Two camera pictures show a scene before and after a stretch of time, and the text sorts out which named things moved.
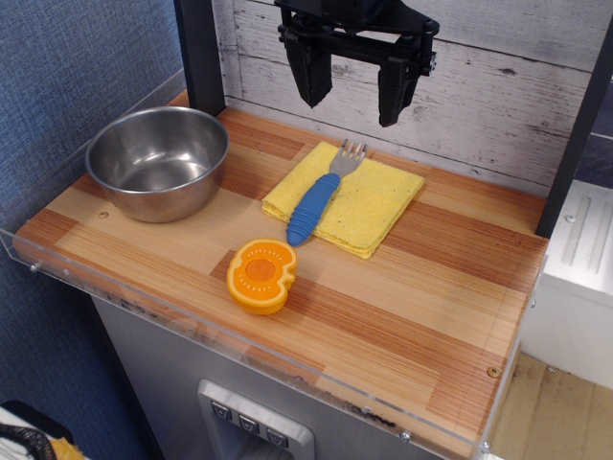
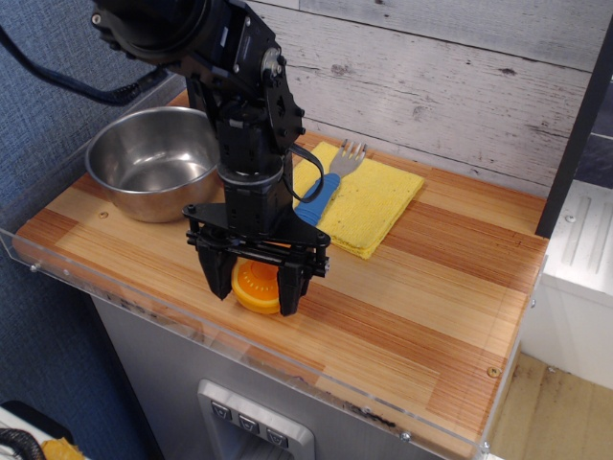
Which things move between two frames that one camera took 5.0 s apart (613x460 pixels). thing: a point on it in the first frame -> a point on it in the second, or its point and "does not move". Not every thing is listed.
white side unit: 569,322 does not move
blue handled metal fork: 318,198 does not move
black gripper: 372,31 -> 259,218
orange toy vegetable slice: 260,274 does not move
